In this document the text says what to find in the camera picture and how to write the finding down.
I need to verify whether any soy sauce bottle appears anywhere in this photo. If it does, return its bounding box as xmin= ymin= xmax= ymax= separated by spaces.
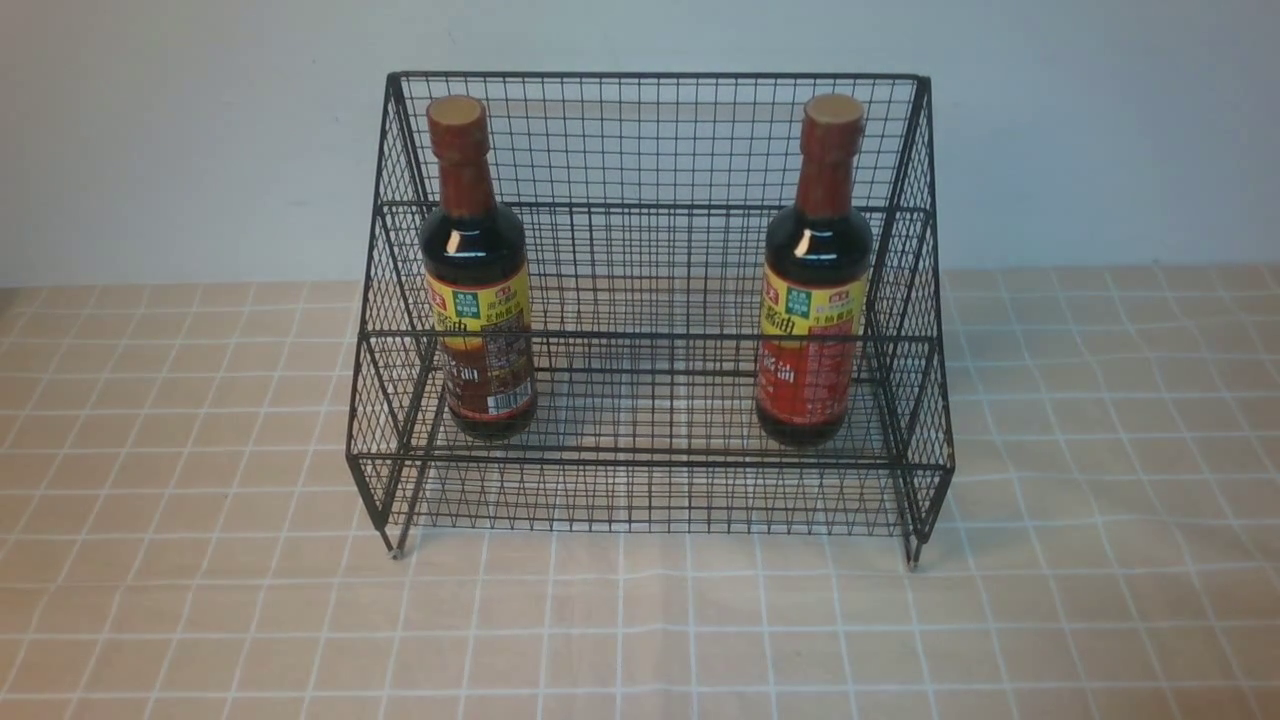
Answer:
xmin=754 ymin=94 xmax=873 ymax=447
xmin=419 ymin=95 xmax=538 ymax=441

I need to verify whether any checkered beige tablecloth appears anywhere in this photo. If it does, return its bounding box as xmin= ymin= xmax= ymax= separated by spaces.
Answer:
xmin=3 ymin=266 xmax=1279 ymax=719

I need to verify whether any black wire mesh shelf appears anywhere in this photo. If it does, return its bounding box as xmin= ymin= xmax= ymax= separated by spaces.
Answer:
xmin=346 ymin=70 xmax=956 ymax=565

